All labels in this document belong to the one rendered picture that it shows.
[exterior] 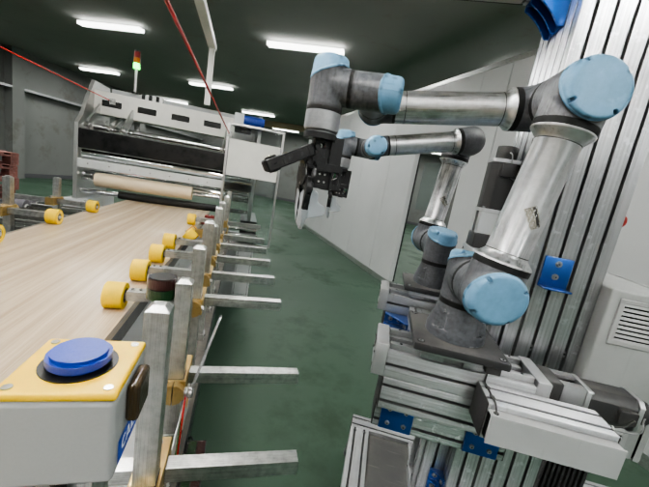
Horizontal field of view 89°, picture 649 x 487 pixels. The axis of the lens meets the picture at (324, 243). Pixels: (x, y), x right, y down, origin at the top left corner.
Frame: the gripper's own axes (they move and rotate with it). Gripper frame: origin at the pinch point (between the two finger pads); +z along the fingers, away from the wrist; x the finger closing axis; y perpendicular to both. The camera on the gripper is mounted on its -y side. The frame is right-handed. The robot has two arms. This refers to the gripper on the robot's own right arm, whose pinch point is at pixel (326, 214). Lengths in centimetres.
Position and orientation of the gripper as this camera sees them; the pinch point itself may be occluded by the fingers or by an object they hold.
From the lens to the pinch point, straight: 142.0
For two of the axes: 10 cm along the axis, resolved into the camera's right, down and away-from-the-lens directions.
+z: -1.8, 9.7, 1.8
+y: 9.8, 1.9, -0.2
